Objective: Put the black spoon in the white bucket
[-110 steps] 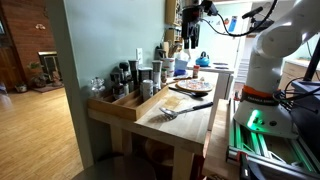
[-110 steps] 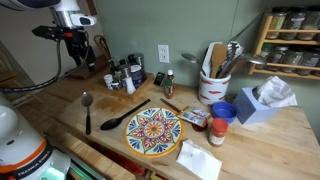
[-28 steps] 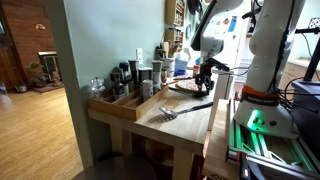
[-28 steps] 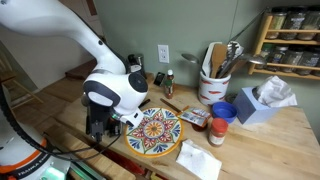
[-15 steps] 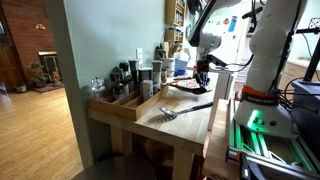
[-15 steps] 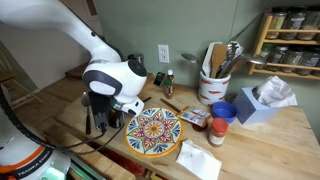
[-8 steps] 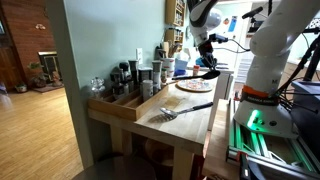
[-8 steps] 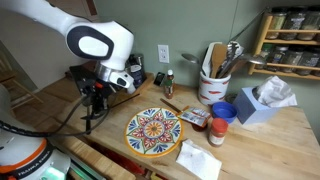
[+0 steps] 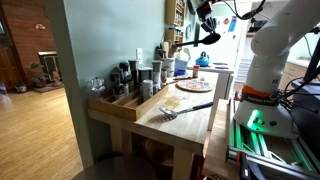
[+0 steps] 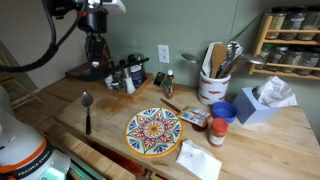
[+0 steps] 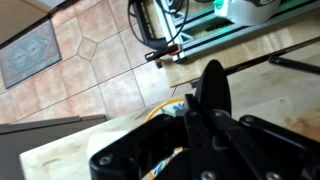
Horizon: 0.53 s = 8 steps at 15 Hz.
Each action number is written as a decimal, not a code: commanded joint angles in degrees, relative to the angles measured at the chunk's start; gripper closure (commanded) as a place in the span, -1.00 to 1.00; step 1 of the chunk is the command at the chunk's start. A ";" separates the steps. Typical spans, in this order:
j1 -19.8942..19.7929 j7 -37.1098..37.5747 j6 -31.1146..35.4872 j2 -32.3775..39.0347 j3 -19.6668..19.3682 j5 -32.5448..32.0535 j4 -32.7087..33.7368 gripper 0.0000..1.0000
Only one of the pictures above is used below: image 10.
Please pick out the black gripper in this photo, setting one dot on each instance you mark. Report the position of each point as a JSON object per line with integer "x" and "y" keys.
{"x": 94, "y": 48}

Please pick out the black plastic spoon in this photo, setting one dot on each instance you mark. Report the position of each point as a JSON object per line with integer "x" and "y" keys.
{"x": 87, "y": 75}

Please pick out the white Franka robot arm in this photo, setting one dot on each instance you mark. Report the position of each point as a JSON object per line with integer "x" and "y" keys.
{"x": 20, "y": 146}

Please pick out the large metal serving spoon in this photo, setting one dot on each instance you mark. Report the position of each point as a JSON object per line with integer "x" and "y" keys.
{"x": 255, "y": 60}

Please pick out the small white cup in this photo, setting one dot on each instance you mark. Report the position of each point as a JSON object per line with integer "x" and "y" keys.
{"x": 108, "y": 81}

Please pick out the small dark lidded jar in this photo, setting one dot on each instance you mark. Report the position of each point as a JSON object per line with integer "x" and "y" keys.
{"x": 115, "y": 86}

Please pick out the white shaker bottle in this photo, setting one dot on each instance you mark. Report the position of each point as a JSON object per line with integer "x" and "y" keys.
{"x": 130, "y": 86}

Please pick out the black grinder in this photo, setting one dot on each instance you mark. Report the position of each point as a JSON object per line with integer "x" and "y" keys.
{"x": 136, "y": 56}

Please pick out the dark blue canister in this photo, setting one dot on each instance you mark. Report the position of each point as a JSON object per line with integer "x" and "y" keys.
{"x": 137, "y": 77}

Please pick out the small black packet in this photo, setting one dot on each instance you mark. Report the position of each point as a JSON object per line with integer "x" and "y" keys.
{"x": 159, "y": 78}

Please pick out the red hot sauce bottle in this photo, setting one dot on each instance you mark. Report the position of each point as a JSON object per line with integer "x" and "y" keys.
{"x": 169, "y": 85}

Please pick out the brown wooden stick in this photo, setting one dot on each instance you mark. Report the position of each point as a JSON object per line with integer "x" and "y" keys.
{"x": 170, "y": 105}

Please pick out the colourful floral ceramic plate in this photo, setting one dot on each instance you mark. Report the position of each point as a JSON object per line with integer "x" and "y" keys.
{"x": 154, "y": 131}

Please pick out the metal ladle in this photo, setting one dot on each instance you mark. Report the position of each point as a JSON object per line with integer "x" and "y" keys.
{"x": 190, "y": 58}

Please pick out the white plastic spatula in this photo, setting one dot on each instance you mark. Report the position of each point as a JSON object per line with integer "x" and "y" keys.
{"x": 207, "y": 63}

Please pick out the grey and orange sauce packet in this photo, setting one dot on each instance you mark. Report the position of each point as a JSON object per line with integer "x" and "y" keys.
{"x": 196, "y": 116}

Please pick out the white crock with red peppers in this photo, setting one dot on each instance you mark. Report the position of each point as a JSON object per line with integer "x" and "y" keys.
{"x": 213, "y": 90}

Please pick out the dark red round lid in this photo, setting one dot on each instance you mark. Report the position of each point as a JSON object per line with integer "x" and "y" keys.
{"x": 199, "y": 127}

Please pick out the wooden spatula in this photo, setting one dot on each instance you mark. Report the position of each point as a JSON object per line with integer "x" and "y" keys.
{"x": 218, "y": 56}

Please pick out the blue plastic bowl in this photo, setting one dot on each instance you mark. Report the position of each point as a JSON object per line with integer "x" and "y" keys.
{"x": 224, "y": 110}

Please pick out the metal tongs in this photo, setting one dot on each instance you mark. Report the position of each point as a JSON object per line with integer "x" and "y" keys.
{"x": 231, "y": 53}

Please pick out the white paper napkin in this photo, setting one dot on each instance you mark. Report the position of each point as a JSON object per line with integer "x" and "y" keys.
{"x": 198, "y": 160}

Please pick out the red lid spice jar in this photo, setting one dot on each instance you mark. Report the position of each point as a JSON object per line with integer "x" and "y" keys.
{"x": 218, "y": 131}

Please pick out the blue tissue box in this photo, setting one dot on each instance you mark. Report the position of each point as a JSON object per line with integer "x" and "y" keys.
{"x": 250, "y": 110}

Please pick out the glass spice jar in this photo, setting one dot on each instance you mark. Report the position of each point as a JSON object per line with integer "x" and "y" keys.
{"x": 276, "y": 56}
{"x": 265, "y": 53}
{"x": 309, "y": 60}
{"x": 276, "y": 21}
{"x": 310, "y": 22}
{"x": 292, "y": 58}
{"x": 293, "y": 21}

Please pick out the large wooden spice rack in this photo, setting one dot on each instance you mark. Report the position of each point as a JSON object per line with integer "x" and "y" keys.
{"x": 263, "y": 36}

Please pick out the white tissue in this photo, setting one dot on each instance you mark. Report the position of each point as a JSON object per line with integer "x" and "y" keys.
{"x": 276, "y": 91}

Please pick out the white wall outlet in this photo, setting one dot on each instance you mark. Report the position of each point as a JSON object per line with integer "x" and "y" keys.
{"x": 163, "y": 54}

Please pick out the silver metal base rail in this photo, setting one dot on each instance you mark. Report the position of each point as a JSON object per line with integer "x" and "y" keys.
{"x": 85, "y": 168}

